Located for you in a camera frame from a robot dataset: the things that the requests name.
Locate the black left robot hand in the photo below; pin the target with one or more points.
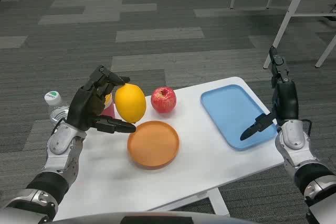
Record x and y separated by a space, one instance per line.
82 106

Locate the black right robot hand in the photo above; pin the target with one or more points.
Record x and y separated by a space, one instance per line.
287 100

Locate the yellow lemon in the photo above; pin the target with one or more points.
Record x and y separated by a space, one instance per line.
131 102

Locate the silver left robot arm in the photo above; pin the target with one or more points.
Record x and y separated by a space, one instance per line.
59 155

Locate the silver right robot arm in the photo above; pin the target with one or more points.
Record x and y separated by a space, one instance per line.
296 142

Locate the orange round plate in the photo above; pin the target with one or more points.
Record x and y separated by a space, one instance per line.
153 146

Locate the clear water bottle white cap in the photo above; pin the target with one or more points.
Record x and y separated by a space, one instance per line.
53 100

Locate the light blue rectangular tray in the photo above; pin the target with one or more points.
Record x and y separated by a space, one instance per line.
231 108

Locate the red apple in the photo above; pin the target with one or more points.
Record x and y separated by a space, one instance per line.
163 100

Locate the white table leg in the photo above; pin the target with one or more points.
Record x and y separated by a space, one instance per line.
219 204

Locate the silver robot chest black window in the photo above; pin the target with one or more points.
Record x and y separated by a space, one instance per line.
147 218

